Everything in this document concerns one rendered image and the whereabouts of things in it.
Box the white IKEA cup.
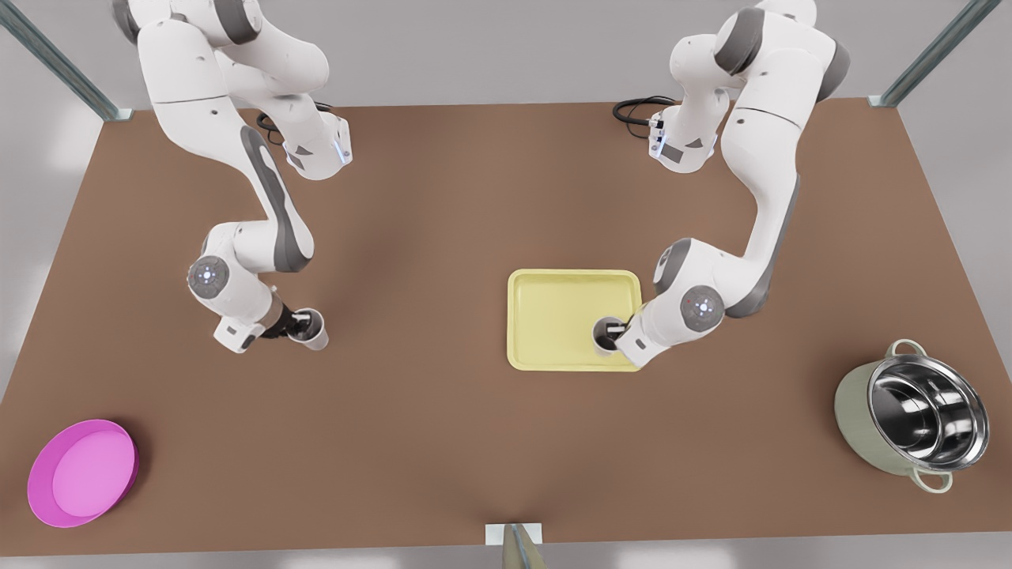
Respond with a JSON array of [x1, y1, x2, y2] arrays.
[[285, 307, 330, 352], [592, 315, 627, 356]]

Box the yellow rectangular tray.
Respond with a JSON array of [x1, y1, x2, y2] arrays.
[[507, 269, 644, 373]]

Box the pink round bowl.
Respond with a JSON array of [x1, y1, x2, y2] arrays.
[[27, 419, 141, 529]]

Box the green steel cooking pot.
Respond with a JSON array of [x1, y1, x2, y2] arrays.
[[834, 339, 991, 495]]

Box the black cable loop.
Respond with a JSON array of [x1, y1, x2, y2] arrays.
[[613, 96, 679, 127], [255, 101, 336, 148]]

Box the silver frame post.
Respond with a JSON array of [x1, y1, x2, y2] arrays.
[[867, 0, 1006, 108], [485, 522, 548, 569], [0, 0, 136, 122]]

